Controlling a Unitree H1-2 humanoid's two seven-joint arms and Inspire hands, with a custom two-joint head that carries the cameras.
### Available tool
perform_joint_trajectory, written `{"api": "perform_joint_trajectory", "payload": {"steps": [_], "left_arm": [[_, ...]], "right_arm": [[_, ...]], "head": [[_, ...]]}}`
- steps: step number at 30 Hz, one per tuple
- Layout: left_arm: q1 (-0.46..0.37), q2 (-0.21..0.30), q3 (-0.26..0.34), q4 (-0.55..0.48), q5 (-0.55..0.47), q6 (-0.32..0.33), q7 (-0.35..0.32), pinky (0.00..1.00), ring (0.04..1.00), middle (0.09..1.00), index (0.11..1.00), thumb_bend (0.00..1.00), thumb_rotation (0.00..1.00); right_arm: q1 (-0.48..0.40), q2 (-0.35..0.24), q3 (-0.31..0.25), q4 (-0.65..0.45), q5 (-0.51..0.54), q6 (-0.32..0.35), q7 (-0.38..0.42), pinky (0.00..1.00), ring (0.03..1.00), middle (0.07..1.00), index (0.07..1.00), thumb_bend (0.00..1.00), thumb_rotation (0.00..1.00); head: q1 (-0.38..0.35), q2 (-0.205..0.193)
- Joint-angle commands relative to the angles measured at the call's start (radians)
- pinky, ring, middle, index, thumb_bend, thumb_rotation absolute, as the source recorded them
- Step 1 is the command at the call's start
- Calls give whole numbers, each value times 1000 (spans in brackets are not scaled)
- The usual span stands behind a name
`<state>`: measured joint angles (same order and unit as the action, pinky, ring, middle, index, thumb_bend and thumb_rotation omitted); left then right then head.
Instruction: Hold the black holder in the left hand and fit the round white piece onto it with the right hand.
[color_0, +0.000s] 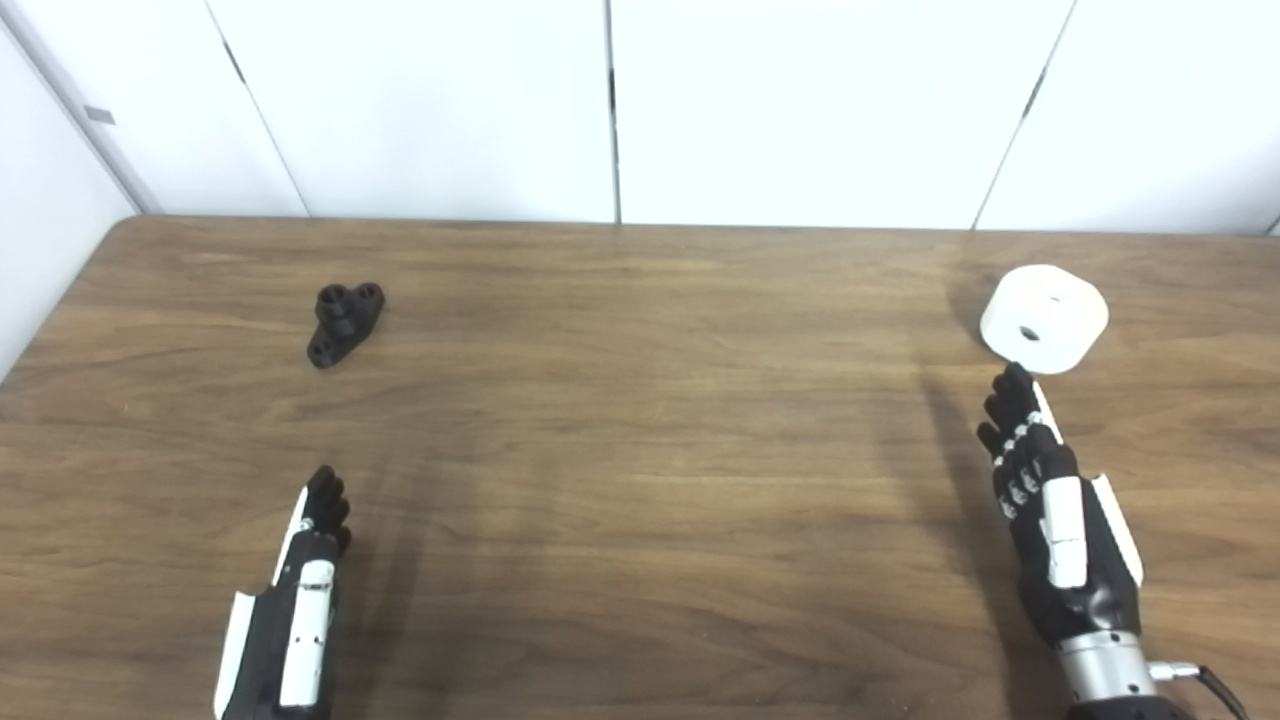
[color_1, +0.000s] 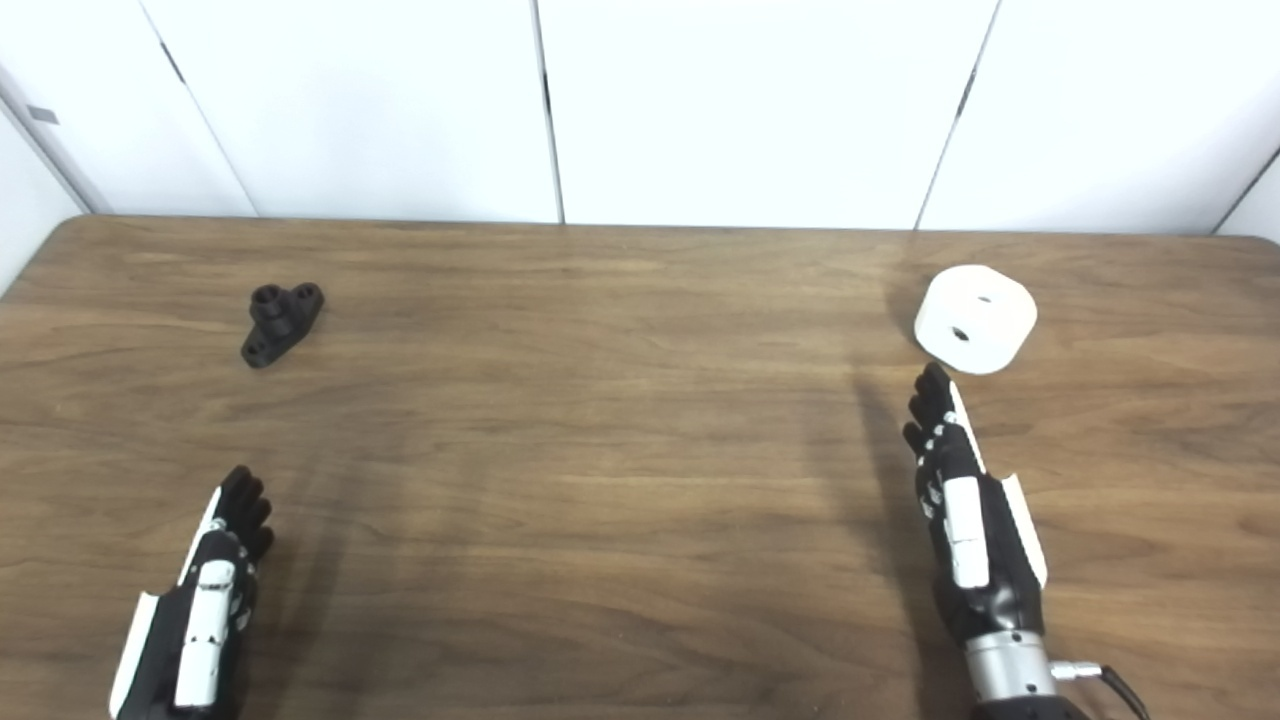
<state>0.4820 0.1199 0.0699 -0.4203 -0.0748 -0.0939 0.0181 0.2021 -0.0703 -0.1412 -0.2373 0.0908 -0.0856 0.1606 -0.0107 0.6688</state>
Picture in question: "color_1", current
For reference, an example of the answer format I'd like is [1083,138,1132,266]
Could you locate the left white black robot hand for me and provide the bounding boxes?
[110,465,276,720]

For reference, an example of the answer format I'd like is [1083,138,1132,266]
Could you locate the round white plastic piece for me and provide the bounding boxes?
[914,265,1038,376]

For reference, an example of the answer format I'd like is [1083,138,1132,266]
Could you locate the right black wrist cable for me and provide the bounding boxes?
[1048,660,1151,720]

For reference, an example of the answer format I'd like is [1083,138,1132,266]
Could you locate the black flanged holder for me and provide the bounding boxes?
[240,283,326,369]

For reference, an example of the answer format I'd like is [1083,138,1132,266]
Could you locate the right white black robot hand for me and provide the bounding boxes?
[903,362,1049,651]

